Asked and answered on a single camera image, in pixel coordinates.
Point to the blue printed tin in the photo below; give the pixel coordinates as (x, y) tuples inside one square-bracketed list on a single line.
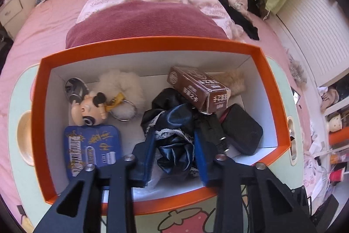
[(92, 140)]

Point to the pink rose-print quilt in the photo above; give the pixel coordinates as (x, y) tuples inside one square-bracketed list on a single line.
[(310, 173)]

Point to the white fur pompom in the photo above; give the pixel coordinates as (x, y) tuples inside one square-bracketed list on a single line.
[(120, 85)]

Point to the white slatted panel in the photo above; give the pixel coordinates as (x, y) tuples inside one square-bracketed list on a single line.
[(313, 31)]

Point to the orange cardboard box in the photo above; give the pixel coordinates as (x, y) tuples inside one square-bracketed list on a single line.
[(152, 42)]

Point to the white drawer cabinet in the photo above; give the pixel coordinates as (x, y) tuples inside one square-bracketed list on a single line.
[(11, 10)]

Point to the pink bed sheet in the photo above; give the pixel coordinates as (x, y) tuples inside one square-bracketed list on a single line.
[(41, 22)]

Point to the black pouch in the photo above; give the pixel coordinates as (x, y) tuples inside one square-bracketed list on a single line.
[(240, 126)]

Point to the black satin lace scrunchie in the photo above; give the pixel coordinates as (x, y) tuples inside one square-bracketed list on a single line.
[(174, 118)]

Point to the grey fuzzy hair clip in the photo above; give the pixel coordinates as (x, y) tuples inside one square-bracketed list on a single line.
[(297, 70)]

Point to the tan fur pompom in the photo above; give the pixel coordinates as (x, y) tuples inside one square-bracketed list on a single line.
[(234, 80)]

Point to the black smartphone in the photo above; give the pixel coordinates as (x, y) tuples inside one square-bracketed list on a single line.
[(295, 98)]

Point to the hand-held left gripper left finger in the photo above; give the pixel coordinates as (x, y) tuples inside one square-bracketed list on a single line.
[(149, 159)]

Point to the black metal-tipped device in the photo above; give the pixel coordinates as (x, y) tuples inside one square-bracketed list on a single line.
[(215, 129)]

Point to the brown carton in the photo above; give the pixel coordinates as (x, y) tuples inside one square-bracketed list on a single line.
[(190, 85)]

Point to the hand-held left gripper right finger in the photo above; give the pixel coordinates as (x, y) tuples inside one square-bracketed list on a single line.
[(203, 159)]

